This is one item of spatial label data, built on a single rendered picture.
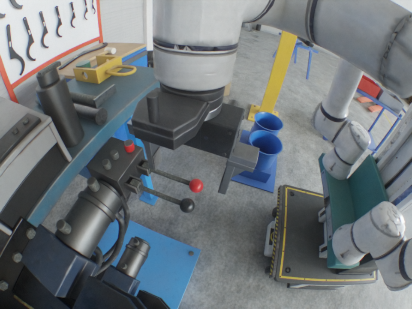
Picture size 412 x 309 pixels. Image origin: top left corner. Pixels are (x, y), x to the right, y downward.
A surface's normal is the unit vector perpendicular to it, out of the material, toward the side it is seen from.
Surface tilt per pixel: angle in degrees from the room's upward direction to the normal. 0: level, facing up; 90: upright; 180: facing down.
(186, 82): 89
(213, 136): 90
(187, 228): 0
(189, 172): 0
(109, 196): 49
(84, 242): 56
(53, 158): 90
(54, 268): 0
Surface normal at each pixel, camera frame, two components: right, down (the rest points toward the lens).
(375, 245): -0.94, 0.18
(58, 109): 0.70, 0.57
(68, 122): 0.86, 0.43
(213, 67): 0.44, 0.69
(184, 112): 0.09, -0.67
